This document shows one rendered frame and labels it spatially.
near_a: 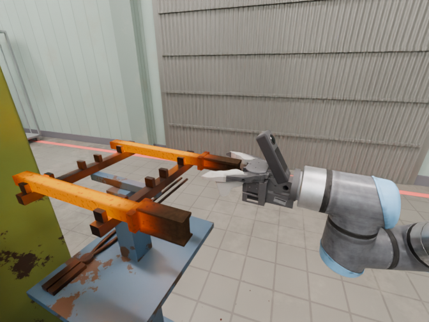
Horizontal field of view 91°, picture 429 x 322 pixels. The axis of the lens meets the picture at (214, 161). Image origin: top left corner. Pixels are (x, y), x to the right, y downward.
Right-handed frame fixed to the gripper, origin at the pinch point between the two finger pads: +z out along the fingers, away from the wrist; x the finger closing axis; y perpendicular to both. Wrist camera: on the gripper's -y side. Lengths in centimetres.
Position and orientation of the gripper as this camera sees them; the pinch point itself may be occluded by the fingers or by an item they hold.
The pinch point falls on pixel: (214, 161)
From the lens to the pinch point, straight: 52.6
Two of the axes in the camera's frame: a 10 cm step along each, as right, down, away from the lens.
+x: 4.2, -3.7, 8.3
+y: 0.0, 9.2, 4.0
